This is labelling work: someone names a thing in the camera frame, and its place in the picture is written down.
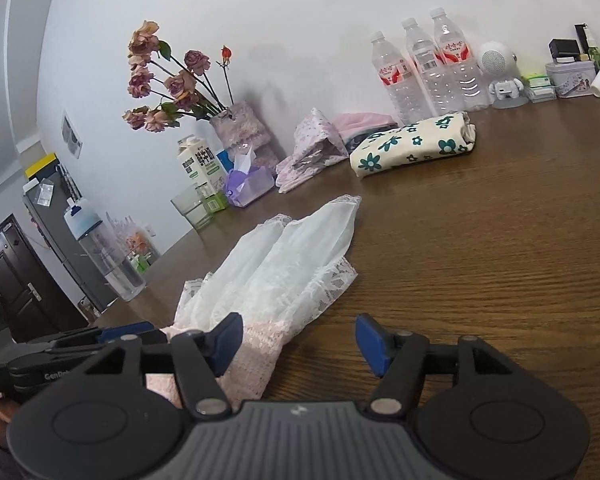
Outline white lace pink garment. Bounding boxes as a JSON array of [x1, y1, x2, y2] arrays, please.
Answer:
[[163, 195, 362, 408]]

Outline pink folded clothes stack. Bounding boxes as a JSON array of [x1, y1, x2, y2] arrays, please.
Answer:
[[332, 113, 398, 153]]

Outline person's hand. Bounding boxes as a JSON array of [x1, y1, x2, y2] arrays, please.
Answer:
[[0, 396, 21, 448]]

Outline dark brown door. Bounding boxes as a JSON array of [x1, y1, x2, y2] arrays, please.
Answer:
[[0, 216, 88, 342]]

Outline large clear water jug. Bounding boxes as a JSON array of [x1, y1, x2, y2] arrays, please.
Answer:
[[64, 197, 146, 301]]

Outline clear drinking glass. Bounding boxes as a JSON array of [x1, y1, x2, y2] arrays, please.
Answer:
[[171, 185, 212, 231]]

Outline grey refrigerator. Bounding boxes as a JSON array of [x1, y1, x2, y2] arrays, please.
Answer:
[[23, 153, 117, 316]]

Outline purple tissue box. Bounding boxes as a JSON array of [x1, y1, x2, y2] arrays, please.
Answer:
[[223, 148, 275, 208]]

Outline white green milk carton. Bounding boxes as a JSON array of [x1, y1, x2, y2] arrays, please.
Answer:
[[178, 136, 228, 214]]

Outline pink wrapped flower vase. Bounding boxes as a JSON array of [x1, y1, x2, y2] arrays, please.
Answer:
[[210, 102, 280, 174]]

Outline pink patterned storage bag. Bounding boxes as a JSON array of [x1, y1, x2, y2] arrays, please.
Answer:
[[275, 107, 362, 194]]

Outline cream floral folded cloth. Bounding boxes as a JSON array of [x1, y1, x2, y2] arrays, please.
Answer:
[[349, 113, 477, 178]]

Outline left clear water bottle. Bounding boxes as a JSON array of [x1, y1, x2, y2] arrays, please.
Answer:
[[370, 32, 431, 124]]

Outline clear water bottle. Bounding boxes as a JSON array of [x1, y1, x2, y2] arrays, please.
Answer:
[[430, 8, 490, 110], [402, 18, 465, 115], [370, 32, 431, 124]]

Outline dried pink rose bouquet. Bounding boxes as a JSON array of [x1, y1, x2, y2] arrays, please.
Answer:
[[122, 20, 230, 133]]

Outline middle clear water bottle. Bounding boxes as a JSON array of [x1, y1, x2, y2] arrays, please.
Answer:
[[402, 18, 465, 115]]

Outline right clear water bottle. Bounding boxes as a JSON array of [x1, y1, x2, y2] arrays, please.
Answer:
[[430, 8, 490, 110]]

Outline green white small boxes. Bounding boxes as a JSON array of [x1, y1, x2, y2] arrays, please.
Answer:
[[522, 74, 557, 103]]

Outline white round robot speaker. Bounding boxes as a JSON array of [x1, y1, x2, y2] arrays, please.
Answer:
[[478, 41, 529, 110]]

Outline small black box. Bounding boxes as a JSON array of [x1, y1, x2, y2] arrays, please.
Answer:
[[548, 38, 581, 63]]

